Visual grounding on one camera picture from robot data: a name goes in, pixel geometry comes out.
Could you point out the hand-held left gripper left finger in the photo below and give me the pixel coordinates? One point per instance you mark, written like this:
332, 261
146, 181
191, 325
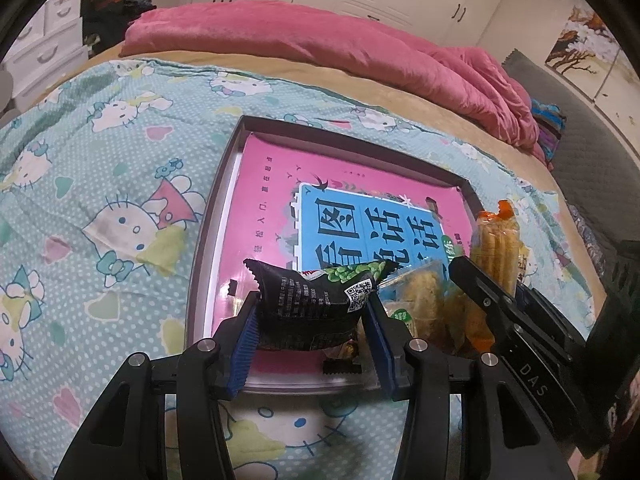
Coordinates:
245, 355

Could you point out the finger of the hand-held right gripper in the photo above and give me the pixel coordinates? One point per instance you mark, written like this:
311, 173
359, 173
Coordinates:
490, 300
545, 315

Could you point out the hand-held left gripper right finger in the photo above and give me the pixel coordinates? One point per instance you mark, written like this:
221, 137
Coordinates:
382, 355

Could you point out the orange cracker packet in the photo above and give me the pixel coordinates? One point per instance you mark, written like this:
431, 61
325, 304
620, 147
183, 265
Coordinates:
497, 245

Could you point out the clear packet yellow pastry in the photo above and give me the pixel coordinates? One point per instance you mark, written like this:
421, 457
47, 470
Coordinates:
420, 290

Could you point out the black snack packet green print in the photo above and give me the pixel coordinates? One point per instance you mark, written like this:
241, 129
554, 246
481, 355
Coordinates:
310, 305

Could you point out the dark cardboard box tray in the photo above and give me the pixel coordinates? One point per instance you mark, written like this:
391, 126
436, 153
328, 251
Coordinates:
200, 280

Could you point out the dark patterned cloth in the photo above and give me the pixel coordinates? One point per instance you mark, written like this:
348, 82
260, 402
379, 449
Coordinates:
582, 225

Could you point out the pink and blue book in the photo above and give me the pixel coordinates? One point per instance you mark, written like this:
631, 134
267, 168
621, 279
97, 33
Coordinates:
270, 180

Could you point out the colourful folded cloth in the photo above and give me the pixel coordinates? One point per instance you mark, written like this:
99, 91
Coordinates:
547, 130

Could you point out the grey quilted headboard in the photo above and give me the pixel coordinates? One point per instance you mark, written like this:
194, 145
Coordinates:
585, 135

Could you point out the cartoon cat printed bedsheet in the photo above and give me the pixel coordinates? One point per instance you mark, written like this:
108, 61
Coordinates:
100, 210

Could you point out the pink plush blanket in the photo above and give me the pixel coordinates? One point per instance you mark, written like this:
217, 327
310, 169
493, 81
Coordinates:
325, 35

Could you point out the white drawer cabinet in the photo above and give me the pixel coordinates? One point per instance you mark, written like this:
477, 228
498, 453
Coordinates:
45, 45

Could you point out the pile of dark clothes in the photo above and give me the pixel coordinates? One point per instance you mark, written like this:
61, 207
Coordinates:
115, 5

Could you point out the tree wall painting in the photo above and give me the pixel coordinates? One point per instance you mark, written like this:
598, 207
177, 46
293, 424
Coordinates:
585, 50

